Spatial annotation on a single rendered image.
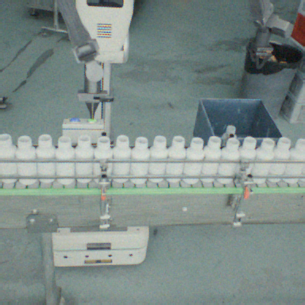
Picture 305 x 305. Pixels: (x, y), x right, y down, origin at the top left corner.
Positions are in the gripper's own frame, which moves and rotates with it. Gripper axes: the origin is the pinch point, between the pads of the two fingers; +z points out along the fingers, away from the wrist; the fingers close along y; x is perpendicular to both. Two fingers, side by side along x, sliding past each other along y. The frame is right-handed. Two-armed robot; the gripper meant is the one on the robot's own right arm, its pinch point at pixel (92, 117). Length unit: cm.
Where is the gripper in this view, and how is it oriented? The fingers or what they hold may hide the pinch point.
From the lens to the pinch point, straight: 139.2
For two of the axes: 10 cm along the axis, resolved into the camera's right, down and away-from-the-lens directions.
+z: -0.5, 9.7, 2.5
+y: 9.9, 0.2, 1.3
